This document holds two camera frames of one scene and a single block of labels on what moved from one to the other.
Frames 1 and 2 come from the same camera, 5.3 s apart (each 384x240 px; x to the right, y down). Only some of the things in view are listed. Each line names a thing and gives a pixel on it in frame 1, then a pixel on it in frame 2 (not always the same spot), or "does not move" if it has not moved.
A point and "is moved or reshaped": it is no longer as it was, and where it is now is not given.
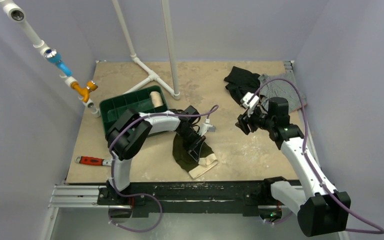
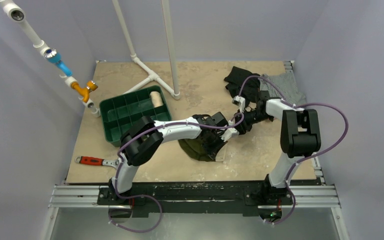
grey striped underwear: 281,85 does not move
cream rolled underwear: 156,98 does not move
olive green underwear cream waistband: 207,161 is moved or reshaped
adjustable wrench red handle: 93,161 does not move
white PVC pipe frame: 153,76 does not move
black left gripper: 194,151 → 212,152
